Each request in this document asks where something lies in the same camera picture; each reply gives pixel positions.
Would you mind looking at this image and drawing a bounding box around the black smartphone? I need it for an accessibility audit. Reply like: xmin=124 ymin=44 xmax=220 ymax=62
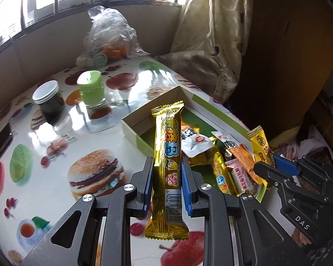
xmin=0 ymin=122 xmax=13 ymax=172

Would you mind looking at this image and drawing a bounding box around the cream curtain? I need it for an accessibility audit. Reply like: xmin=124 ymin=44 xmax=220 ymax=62
xmin=154 ymin=0 xmax=253 ymax=104

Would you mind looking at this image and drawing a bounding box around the white red candy packet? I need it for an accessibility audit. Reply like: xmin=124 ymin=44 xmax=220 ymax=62
xmin=226 ymin=159 xmax=257 ymax=197

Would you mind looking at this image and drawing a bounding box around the dark jar with white lid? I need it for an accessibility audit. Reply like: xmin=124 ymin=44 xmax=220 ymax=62
xmin=32 ymin=80 xmax=65 ymax=122

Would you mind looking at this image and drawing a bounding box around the green glass jar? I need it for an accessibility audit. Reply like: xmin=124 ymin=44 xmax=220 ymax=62
xmin=77 ymin=70 xmax=106 ymax=108

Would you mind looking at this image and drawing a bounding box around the green white cardboard box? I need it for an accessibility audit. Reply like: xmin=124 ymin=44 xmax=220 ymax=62
xmin=121 ymin=85 xmax=270 ymax=203

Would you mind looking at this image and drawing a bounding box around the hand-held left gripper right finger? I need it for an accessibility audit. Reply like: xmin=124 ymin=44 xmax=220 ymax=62
xmin=181 ymin=156 xmax=311 ymax=266

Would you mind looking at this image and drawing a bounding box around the round green label container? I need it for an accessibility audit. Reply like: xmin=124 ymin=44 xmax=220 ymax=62
xmin=90 ymin=53 xmax=109 ymax=67

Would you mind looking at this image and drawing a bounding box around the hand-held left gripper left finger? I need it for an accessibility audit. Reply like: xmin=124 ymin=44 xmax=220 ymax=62
xmin=21 ymin=156 xmax=154 ymax=266

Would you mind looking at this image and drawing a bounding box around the orange fruit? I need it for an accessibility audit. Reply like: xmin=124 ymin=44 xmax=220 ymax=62
xmin=101 ymin=43 xmax=127 ymax=60

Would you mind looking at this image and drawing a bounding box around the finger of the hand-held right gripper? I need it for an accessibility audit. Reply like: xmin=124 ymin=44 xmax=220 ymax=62
xmin=273 ymin=154 xmax=333 ymax=200
xmin=253 ymin=161 xmax=297 ymax=197

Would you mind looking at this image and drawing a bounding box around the clear plastic bag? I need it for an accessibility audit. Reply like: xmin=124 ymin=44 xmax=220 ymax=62
xmin=76 ymin=6 xmax=150 ymax=68

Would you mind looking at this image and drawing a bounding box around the orange white snack pouch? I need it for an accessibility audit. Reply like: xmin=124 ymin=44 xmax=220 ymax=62
xmin=211 ymin=131 xmax=264 ymax=185
xmin=181 ymin=125 xmax=215 ymax=167

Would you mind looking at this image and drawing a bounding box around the gold long snack bar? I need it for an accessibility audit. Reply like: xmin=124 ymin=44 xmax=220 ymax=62
xmin=144 ymin=102 xmax=190 ymax=240
xmin=212 ymin=151 xmax=239 ymax=196

